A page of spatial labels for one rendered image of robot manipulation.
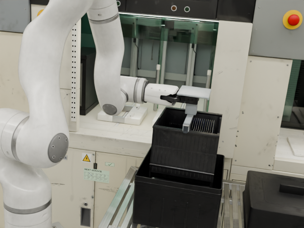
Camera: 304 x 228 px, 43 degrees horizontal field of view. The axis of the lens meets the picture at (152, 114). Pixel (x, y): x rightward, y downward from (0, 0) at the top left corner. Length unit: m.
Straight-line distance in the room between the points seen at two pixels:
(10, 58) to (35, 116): 0.88
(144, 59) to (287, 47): 1.17
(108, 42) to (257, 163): 0.83
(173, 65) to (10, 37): 1.10
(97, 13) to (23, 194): 0.52
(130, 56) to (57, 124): 1.56
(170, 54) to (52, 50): 1.58
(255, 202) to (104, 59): 0.66
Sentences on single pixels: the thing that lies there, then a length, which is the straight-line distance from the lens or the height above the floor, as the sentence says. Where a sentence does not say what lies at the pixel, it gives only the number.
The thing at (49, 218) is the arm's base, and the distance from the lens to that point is 1.08.
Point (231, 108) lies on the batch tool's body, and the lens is 1.52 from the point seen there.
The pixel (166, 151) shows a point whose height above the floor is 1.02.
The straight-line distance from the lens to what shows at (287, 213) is 1.31.
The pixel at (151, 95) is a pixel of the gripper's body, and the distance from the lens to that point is 1.22.
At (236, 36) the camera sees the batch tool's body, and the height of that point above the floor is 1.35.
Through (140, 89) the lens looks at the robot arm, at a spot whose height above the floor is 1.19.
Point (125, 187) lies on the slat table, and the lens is 1.52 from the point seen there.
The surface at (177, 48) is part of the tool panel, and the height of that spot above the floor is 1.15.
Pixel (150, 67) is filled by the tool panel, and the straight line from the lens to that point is 2.49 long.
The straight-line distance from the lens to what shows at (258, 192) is 1.40.
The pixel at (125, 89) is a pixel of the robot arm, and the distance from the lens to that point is 1.24.
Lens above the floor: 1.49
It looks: 18 degrees down
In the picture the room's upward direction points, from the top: 4 degrees clockwise
